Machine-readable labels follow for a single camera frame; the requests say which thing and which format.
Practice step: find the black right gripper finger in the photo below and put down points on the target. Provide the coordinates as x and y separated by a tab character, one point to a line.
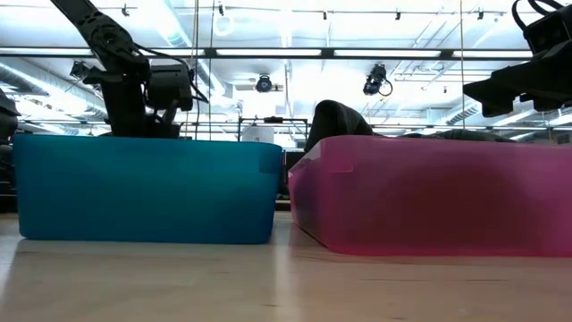
497	109
505	89

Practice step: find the gray knit beanie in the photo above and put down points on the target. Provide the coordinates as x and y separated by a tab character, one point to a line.
335	121

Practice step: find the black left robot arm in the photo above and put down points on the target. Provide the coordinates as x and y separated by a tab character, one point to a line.
107	40

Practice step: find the dark gray hat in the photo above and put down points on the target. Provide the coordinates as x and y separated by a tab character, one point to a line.
465	135

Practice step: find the black ceiling clamp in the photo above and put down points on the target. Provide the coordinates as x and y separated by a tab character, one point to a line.
397	14
325	14
480	13
125	10

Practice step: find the blue plastic bin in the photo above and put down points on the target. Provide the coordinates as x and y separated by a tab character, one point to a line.
147	192

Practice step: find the pink plastic bin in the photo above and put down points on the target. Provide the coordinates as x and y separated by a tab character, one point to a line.
438	201

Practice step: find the black round ceiling fixture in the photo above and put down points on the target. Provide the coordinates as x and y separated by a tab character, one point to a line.
263	84

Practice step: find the silver ventilation duct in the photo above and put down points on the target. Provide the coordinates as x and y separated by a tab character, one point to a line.
465	114

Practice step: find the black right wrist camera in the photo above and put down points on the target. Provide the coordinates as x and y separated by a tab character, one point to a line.
547	31

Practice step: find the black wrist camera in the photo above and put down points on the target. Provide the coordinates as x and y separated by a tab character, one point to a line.
170	87
547	31

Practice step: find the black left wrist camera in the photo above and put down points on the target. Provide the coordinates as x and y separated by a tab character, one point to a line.
170	87

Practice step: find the black overhead camera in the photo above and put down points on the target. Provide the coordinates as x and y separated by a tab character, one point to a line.
374	80

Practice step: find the black background frame stand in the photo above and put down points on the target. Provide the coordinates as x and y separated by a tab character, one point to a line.
272	119

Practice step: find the black rig frame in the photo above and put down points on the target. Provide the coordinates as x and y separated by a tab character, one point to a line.
326	53

